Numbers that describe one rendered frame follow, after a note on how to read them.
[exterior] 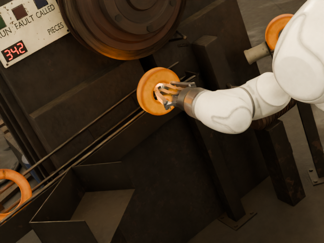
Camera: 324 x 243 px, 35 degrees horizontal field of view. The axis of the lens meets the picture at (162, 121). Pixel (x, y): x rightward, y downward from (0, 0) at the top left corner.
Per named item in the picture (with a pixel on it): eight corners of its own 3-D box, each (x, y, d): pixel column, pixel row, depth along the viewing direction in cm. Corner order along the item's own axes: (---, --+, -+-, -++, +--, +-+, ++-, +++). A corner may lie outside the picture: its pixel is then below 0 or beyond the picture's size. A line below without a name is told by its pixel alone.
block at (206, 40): (207, 93, 213) (188, 43, 202) (222, 84, 216) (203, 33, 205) (223, 98, 204) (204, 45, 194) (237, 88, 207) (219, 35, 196)
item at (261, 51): (248, 61, 207) (242, 48, 205) (269, 51, 205) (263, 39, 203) (250, 67, 202) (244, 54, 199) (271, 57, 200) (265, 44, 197)
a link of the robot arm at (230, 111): (193, 128, 145) (228, 116, 151) (228, 145, 132) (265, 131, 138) (190, 92, 141) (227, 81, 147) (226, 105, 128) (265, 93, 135)
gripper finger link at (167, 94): (184, 103, 155) (181, 105, 155) (163, 95, 164) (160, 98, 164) (180, 92, 153) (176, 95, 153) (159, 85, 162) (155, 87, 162)
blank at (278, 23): (287, 58, 205) (289, 61, 202) (256, 37, 201) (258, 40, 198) (313, 27, 199) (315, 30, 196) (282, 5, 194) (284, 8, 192)
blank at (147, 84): (128, 85, 162) (133, 87, 159) (164, 57, 167) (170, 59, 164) (148, 122, 170) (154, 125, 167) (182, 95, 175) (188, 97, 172)
